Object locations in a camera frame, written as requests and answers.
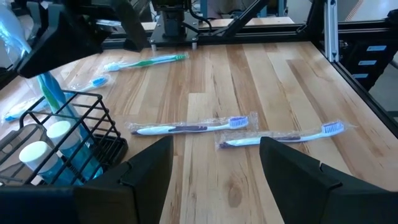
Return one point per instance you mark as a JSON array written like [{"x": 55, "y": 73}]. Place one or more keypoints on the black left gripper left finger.
[{"x": 124, "y": 196}]

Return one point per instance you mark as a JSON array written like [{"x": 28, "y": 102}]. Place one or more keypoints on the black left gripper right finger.
[{"x": 311, "y": 193}]

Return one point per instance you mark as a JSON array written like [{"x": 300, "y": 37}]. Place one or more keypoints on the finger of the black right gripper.
[
  {"x": 132, "y": 25},
  {"x": 59, "y": 43}
]

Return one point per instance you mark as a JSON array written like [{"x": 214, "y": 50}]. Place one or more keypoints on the green white toothbrush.
[
  {"x": 146, "y": 62},
  {"x": 12, "y": 37}
]

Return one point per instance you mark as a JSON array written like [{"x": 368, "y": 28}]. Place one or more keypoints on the blue green toothbrush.
[{"x": 53, "y": 90}]

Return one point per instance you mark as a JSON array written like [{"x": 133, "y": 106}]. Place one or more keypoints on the blue white toothbrush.
[{"x": 98, "y": 81}]

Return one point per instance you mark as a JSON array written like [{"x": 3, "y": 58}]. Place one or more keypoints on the purple white toothbrush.
[
  {"x": 189, "y": 128},
  {"x": 311, "y": 135}
]

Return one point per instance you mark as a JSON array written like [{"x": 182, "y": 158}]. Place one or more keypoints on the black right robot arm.
[{"x": 172, "y": 25}]

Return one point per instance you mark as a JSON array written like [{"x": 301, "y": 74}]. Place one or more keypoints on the black drawer cabinet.
[{"x": 373, "y": 71}]

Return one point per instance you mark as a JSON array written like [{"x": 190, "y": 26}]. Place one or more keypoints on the silver aluminium frame post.
[{"x": 331, "y": 31}]

